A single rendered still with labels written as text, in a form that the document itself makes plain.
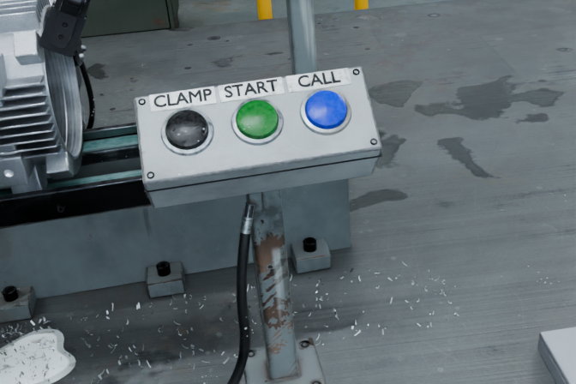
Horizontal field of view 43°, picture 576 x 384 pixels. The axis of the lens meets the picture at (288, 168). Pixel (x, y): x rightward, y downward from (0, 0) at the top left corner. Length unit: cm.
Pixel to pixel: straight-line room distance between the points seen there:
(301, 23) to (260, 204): 56
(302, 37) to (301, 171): 58
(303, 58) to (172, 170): 62
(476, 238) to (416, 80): 47
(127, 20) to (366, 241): 318
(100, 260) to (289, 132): 35
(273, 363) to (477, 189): 40
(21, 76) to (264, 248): 29
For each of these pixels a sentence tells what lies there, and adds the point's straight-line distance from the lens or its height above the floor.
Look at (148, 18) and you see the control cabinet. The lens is 391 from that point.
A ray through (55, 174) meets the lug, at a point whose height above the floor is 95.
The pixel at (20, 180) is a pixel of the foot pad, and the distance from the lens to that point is 74.
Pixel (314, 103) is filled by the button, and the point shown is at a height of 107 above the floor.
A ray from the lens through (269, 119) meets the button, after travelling 51.
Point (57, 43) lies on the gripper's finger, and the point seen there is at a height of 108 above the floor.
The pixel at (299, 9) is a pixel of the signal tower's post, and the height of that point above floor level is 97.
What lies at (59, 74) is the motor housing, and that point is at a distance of 87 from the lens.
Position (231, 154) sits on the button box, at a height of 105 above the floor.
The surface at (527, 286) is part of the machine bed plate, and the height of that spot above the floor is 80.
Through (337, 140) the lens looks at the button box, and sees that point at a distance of 52.
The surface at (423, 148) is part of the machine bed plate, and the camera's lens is 104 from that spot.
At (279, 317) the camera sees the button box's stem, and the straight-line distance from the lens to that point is 63.
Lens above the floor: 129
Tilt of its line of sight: 29 degrees down
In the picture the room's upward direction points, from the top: 5 degrees counter-clockwise
